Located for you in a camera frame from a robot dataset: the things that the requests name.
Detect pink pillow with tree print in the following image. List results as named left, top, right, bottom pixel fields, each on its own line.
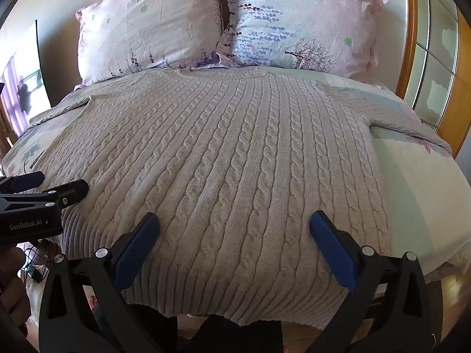
left=216, top=0, right=391, bottom=83

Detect wooden framed glass door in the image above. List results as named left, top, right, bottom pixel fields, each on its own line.
left=408, top=0, right=471, bottom=159

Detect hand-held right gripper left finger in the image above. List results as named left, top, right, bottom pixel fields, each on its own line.
left=38, top=212, right=173, bottom=353

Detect black cable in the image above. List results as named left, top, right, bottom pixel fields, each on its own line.
left=20, top=238, right=63, bottom=284

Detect person's left hand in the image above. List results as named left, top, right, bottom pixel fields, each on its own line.
left=0, top=246, right=31, bottom=329

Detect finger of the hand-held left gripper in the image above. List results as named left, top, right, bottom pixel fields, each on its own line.
left=0, top=171, right=45, bottom=194
left=22, top=180, right=89, bottom=214

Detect wooden headboard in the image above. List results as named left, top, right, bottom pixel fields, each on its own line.
left=331, top=0, right=420, bottom=98

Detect pink floral pillow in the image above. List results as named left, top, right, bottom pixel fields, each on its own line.
left=75, top=0, right=224, bottom=86

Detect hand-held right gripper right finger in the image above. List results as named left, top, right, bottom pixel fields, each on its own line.
left=305, top=210, right=443, bottom=353

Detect beige cable-knit sweater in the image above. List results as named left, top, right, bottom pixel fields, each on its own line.
left=31, top=67, right=452, bottom=329

